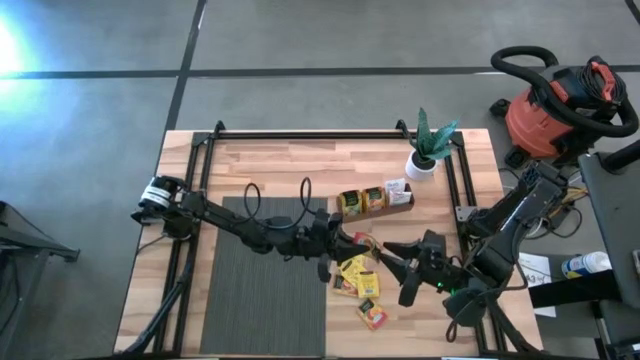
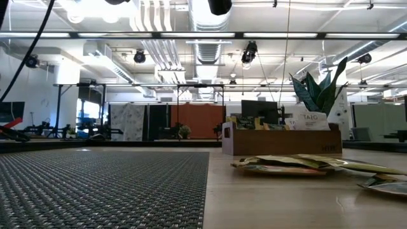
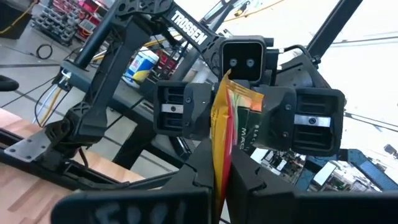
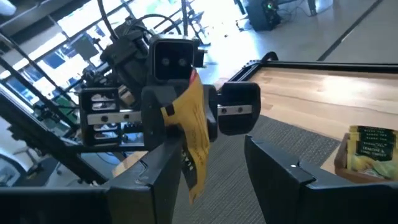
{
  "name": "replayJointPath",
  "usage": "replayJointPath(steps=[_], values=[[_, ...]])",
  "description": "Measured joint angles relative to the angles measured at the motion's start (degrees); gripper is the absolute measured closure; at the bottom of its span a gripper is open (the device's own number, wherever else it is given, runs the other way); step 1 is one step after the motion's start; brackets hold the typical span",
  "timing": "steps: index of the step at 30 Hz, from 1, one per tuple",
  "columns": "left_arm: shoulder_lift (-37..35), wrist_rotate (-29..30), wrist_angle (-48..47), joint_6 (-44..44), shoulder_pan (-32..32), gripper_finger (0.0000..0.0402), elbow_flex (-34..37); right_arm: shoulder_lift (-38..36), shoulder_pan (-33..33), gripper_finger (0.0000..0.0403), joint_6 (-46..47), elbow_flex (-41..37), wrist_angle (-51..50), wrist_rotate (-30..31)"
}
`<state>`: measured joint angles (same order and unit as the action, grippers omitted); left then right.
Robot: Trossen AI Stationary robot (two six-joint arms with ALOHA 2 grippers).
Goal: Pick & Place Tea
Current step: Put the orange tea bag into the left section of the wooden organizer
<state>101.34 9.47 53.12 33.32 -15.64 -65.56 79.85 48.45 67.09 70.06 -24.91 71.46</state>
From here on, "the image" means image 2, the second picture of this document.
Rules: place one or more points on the red black background equipment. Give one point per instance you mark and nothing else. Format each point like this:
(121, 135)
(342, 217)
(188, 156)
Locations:
(12, 130)

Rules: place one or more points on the grey woven placemat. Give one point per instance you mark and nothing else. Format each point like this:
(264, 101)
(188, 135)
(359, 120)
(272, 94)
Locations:
(95, 191)

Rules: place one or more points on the black metal workstation frame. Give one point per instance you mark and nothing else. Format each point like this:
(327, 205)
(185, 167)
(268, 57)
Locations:
(58, 108)
(200, 85)

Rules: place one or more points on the orange white tea packet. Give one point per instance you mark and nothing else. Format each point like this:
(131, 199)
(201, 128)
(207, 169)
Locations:
(313, 121)

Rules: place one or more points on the wooden tea organiser box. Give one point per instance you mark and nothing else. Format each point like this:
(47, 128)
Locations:
(286, 142)

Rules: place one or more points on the yellow tea packet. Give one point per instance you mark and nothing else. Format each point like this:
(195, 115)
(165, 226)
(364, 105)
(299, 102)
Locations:
(286, 160)
(369, 167)

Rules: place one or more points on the black overhead light bar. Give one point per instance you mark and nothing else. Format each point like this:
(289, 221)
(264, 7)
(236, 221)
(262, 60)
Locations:
(203, 35)

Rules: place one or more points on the dark wall screen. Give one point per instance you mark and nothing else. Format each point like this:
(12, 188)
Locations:
(12, 111)

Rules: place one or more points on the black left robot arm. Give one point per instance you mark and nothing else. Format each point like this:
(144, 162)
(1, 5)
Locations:
(116, 1)

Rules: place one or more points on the orange partition wall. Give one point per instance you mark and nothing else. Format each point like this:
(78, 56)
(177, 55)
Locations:
(198, 119)

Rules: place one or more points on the grey partition panel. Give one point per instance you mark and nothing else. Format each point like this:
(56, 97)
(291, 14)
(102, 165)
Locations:
(378, 116)

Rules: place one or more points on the snake plant in white pot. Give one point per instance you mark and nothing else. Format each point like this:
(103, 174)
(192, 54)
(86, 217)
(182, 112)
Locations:
(321, 95)

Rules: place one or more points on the silver ceiling air duct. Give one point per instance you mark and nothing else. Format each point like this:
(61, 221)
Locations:
(210, 19)

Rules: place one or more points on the black ceiling spotlight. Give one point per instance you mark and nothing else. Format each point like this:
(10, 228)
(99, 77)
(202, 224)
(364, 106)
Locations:
(364, 58)
(32, 61)
(139, 56)
(249, 52)

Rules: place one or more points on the small background plant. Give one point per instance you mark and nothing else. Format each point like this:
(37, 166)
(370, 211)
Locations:
(185, 130)

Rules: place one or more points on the white patterned sheet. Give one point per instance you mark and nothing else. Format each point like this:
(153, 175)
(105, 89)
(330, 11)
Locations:
(127, 122)

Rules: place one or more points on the black computer monitor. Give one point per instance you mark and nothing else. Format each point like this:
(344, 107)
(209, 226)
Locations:
(259, 109)

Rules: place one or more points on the black metal table frame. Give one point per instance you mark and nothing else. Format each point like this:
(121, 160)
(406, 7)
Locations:
(127, 143)

